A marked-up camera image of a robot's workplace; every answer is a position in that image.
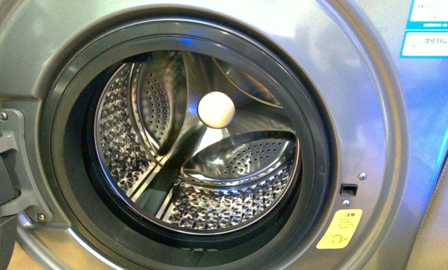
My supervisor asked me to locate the grey front-load washing machine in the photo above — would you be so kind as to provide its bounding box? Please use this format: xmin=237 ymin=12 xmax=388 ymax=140
xmin=0 ymin=1 xmax=448 ymax=269

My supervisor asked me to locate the white round drum hub cap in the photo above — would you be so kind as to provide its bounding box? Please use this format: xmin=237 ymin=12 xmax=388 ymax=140
xmin=198 ymin=92 xmax=235 ymax=129

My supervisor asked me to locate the stainless steel perforated drum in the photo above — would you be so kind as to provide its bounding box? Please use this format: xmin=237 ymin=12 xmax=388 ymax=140
xmin=94 ymin=50 xmax=301 ymax=236

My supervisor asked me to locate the yellow warning sticker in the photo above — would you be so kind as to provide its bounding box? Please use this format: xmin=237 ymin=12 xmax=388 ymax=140
xmin=316 ymin=209 xmax=362 ymax=249

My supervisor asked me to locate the black rubber door gasket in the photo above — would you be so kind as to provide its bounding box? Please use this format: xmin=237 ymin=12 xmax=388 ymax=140
xmin=41 ymin=17 xmax=333 ymax=269

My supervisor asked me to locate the blue white energy label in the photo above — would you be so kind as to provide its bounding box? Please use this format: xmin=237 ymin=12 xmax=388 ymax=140
xmin=400 ymin=0 xmax=448 ymax=58

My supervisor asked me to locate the grey door hinge bracket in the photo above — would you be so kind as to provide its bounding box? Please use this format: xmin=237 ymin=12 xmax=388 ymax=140
xmin=0 ymin=109 xmax=53 ymax=222

